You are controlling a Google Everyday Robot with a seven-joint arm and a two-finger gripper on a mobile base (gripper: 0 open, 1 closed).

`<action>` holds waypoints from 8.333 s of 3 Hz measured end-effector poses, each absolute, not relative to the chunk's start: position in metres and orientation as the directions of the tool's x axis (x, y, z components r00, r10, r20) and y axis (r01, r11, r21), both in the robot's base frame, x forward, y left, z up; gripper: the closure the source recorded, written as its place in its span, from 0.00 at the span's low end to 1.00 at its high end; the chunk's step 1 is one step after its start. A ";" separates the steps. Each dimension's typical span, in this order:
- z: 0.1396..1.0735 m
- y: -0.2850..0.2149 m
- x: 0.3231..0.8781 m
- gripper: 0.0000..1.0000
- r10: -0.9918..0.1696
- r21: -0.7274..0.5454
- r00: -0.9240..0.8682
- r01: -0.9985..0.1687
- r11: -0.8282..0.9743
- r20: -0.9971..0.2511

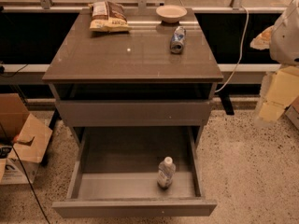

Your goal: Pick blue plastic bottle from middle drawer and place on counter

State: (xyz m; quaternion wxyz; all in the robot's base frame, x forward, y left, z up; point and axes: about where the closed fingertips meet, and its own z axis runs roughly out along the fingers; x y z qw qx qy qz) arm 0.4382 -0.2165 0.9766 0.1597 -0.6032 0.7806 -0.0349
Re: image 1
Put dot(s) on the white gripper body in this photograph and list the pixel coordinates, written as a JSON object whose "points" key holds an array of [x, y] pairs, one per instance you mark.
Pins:
{"points": [[286, 37]]}

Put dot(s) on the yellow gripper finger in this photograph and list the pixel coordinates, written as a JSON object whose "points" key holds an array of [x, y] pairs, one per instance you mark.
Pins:
{"points": [[262, 40], [278, 91]]}

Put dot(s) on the clear plastic bottle white cap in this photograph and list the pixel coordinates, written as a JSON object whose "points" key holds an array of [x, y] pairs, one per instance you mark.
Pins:
{"points": [[166, 170]]}

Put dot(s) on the grey drawer cabinet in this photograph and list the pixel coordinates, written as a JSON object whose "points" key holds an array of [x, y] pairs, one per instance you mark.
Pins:
{"points": [[134, 66]]}

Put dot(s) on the closed grey top drawer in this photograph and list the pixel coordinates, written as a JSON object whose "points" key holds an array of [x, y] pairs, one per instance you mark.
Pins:
{"points": [[133, 113]]}

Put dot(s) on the open grey middle drawer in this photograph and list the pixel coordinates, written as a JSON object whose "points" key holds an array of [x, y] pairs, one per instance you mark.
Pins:
{"points": [[115, 175]]}

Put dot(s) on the cardboard box right edge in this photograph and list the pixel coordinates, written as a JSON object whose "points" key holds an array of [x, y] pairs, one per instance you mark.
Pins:
{"points": [[293, 113]]}

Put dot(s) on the crushed blue soda can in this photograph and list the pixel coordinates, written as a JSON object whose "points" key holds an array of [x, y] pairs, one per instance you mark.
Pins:
{"points": [[178, 40]]}

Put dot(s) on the white bowl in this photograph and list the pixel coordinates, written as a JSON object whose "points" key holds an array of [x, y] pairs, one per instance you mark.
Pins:
{"points": [[171, 13]]}

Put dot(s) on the brown chip bag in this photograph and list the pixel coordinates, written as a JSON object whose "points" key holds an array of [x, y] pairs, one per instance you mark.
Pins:
{"points": [[108, 17]]}

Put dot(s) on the brown cardboard box left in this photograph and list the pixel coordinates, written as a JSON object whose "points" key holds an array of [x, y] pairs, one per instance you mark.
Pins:
{"points": [[24, 140]]}

